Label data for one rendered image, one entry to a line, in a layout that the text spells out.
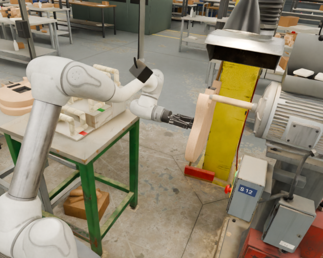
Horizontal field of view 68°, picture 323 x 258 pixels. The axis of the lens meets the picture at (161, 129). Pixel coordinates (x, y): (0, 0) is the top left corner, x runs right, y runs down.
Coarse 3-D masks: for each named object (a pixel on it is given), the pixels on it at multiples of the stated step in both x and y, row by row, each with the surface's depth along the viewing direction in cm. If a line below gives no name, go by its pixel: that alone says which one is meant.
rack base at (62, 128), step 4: (60, 124) 142; (64, 124) 143; (68, 124) 143; (76, 124) 144; (56, 128) 138; (60, 128) 139; (64, 128) 139; (68, 128) 139; (88, 128) 141; (92, 128) 141; (56, 132) 136; (60, 132) 136; (64, 132) 136; (68, 132) 136; (88, 132) 137; (68, 136) 133; (72, 136) 133; (76, 136) 133; (80, 136) 133; (84, 136) 135; (76, 140) 131
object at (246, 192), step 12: (240, 168) 92; (252, 168) 92; (264, 168) 93; (240, 180) 87; (252, 180) 87; (264, 180) 87; (240, 192) 90; (252, 192) 88; (228, 204) 96; (240, 204) 93; (252, 204) 90; (240, 216) 95; (252, 216) 93
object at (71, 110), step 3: (66, 105) 140; (63, 108) 139; (66, 108) 138; (69, 108) 138; (72, 108) 137; (66, 111) 139; (69, 111) 137; (72, 111) 136; (75, 111) 136; (78, 111) 135; (81, 111) 135; (75, 114) 136; (78, 114) 135; (81, 114) 134; (84, 114) 135
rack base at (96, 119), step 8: (72, 104) 148; (80, 104) 148; (88, 104) 149; (88, 112) 141; (96, 112) 141; (104, 112) 145; (88, 120) 142; (96, 120) 141; (104, 120) 147; (96, 128) 143
